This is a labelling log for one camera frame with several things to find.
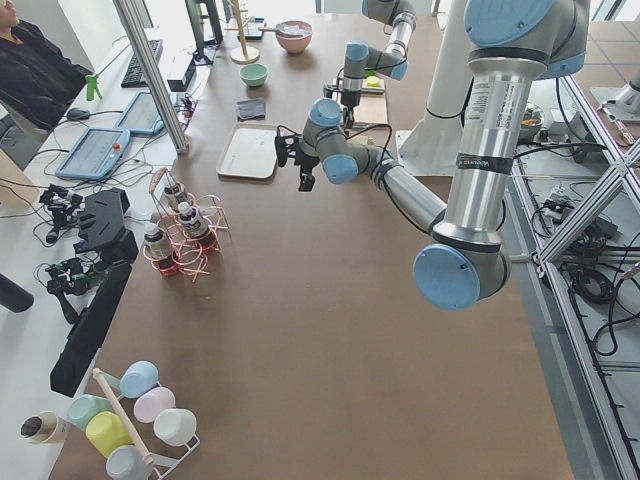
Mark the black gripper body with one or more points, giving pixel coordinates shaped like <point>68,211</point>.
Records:
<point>350,98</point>
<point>304,160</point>

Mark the bread slice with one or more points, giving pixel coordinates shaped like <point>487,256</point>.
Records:
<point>362,140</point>

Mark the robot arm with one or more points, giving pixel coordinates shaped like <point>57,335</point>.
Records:
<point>491,54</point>
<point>360,57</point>

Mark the cream rabbit tray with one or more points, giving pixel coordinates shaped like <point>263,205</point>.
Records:
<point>249,152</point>

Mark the steel muddler tool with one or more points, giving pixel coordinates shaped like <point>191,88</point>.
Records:
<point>378,90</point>

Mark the wooden cutting board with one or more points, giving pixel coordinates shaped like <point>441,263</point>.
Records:
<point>372,108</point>

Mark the half lemon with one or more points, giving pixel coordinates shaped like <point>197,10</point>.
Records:
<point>373,82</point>

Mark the grey folded cloth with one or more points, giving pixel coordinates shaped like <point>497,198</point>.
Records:
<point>248,109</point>

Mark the mint green bowl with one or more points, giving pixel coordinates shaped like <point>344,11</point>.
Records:
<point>253,75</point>

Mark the pink bowl with ice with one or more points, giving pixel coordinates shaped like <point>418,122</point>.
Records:
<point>298,44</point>

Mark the wooden mug tree stand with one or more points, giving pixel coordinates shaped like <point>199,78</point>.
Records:
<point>243,54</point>

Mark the metal ice scoop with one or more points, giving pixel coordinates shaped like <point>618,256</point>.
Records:
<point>285,30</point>

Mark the tea bottle two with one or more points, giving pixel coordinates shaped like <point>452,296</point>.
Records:
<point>191,220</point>

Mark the tea bottle one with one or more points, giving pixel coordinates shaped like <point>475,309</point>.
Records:
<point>174,194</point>

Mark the teach pendant far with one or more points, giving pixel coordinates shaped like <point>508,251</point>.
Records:
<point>141,116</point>

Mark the teach pendant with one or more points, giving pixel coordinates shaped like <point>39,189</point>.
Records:
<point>141,116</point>
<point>95,154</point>

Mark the tea bottle three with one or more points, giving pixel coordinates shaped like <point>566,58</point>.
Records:
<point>159,247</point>

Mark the black keyboard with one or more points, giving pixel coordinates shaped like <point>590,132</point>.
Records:
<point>134,75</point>

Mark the teach pendant near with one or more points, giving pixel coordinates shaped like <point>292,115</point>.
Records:
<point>95,154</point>

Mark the seated person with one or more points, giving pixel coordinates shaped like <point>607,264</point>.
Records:
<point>37,81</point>

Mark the blue cup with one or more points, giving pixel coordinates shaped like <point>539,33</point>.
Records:
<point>139,378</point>

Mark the pink cup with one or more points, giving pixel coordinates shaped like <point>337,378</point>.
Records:
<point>149,405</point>

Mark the white cup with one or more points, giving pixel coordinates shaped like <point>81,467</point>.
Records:
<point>175,426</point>

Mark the white cup rack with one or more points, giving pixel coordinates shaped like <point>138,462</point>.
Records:
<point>163,458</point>

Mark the mint cup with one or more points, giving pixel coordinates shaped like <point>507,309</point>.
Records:
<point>85,407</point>

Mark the yellow cup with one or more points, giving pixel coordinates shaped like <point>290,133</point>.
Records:
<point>106,432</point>

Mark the grey cup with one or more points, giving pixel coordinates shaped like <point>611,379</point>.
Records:
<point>125,463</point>

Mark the paper cup with metal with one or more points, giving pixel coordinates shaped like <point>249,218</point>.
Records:
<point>45,428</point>

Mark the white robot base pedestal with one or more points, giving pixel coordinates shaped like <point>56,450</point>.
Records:
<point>431,147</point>

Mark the copper wire bottle rack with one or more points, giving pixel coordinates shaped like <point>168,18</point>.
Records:
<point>190,255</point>

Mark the aluminium frame post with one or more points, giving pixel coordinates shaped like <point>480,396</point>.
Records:
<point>131,21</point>

